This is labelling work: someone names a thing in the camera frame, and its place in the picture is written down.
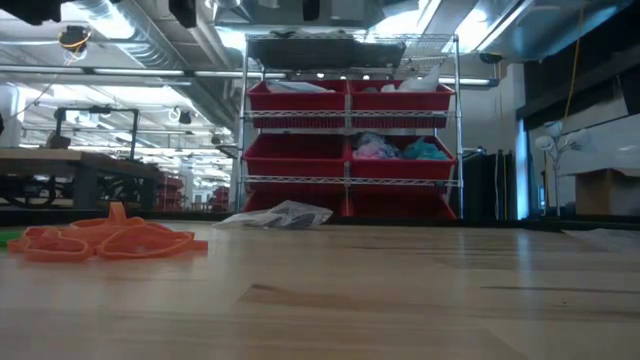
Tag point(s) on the teal cloth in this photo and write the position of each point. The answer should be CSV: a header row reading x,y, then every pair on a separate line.
x,y
425,150

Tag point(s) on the orange rubber band pile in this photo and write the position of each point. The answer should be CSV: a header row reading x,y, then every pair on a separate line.
x,y
115,240

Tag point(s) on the clear zip bag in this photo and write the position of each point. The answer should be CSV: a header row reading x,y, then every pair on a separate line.
x,y
260,218
605,240

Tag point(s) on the black aluminium table frame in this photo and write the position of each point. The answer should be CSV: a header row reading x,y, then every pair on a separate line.
x,y
425,221

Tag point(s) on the cardboard box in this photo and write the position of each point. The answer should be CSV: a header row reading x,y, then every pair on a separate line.
x,y
605,192

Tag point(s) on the green rubber band pile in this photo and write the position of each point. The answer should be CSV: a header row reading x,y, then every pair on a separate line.
x,y
7,237

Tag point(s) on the white floor lamp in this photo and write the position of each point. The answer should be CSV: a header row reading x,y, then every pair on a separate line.
x,y
555,145

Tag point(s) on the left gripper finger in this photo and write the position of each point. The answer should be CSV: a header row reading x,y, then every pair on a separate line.
x,y
182,12

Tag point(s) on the black panels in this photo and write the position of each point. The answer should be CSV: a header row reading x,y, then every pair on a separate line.
x,y
487,185

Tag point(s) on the black plastic bin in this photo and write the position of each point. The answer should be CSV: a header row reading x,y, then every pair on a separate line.
x,y
300,52
380,55

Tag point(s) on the dark work table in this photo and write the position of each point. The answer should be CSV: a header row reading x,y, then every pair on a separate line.
x,y
100,165

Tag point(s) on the white plastic bag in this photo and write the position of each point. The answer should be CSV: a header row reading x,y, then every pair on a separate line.
x,y
415,82

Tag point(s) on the red plastic bin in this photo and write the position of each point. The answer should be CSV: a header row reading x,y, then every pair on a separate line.
x,y
400,205
400,169
295,160
400,100
300,102
295,197

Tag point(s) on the pink cloth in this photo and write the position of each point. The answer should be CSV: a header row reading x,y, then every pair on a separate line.
x,y
370,151

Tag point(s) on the white cloth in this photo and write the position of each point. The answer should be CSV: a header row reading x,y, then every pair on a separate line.
x,y
295,86

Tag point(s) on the grey cloth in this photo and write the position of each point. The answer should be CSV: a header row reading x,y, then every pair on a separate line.
x,y
372,137

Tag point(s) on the black tube stand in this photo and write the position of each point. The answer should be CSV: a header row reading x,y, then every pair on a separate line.
x,y
136,130

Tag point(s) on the grey ceiling air unit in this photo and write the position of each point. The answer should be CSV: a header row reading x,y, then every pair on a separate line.
x,y
340,12

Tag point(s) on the silver ceiling duct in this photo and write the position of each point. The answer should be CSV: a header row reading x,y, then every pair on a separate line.
x,y
150,35

